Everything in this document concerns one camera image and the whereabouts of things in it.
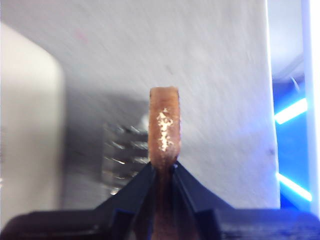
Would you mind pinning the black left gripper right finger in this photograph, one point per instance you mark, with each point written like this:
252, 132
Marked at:
195, 200

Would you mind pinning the brown bread slice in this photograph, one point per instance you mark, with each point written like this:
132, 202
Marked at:
165, 125

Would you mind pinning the cream and steel toaster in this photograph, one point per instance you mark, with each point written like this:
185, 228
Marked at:
25, 125

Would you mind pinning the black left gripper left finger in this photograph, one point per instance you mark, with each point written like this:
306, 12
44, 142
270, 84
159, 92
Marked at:
130, 195

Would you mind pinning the steel bread rack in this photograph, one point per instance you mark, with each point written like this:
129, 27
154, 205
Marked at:
120, 150

